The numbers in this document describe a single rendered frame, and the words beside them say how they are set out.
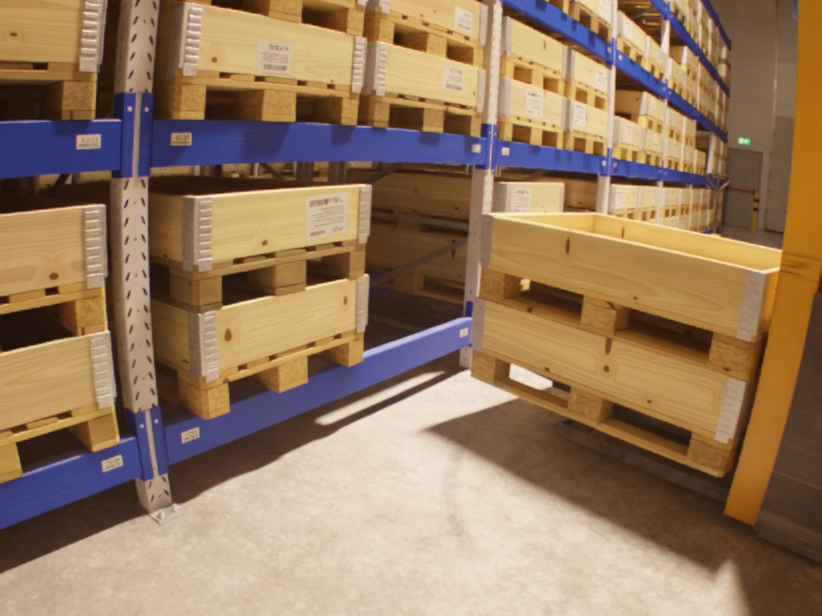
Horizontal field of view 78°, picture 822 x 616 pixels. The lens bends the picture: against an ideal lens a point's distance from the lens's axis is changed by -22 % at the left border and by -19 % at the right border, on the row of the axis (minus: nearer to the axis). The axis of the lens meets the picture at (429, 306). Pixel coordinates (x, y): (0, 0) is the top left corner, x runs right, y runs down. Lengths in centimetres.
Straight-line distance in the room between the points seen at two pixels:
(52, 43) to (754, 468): 234
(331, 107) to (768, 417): 181
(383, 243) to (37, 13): 263
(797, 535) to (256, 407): 183
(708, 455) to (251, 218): 162
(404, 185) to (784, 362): 239
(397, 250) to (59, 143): 245
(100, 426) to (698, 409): 181
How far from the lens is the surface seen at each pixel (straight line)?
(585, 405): 227
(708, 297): 195
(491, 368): 254
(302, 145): 208
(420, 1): 262
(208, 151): 184
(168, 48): 182
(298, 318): 212
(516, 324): 241
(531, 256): 234
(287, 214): 201
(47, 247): 161
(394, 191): 360
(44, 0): 163
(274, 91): 197
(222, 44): 185
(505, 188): 322
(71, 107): 162
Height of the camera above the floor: 110
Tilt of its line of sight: 14 degrees down
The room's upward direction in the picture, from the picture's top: 3 degrees clockwise
